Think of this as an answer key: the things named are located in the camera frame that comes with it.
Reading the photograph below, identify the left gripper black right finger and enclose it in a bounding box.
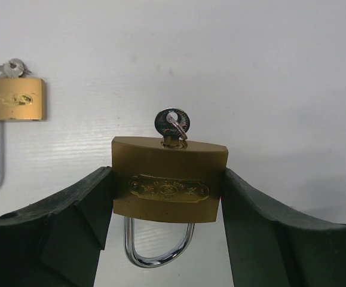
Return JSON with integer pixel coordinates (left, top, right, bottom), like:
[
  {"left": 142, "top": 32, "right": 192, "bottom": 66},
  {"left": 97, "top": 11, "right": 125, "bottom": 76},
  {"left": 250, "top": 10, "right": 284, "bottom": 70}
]
[{"left": 221, "top": 170, "right": 346, "bottom": 287}]

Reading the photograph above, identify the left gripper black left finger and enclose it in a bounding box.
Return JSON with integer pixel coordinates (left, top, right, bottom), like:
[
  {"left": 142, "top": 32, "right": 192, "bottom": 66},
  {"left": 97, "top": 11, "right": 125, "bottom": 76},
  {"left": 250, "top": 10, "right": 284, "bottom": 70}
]
[{"left": 0, "top": 167, "right": 113, "bottom": 286}]

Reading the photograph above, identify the brass padlock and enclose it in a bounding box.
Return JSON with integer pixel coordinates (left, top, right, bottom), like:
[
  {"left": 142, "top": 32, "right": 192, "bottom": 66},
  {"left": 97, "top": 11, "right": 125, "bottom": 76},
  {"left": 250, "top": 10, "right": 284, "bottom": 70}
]
[
  {"left": 112, "top": 136, "right": 228, "bottom": 268},
  {"left": 0, "top": 77, "right": 47, "bottom": 197}
]

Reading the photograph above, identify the silver key bunch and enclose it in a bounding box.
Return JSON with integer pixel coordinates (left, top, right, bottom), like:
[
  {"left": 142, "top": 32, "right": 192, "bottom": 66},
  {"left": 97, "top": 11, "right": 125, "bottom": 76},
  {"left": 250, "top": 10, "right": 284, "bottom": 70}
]
[{"left": 154, "top": 108, "right": 191, "bottom": 149}]

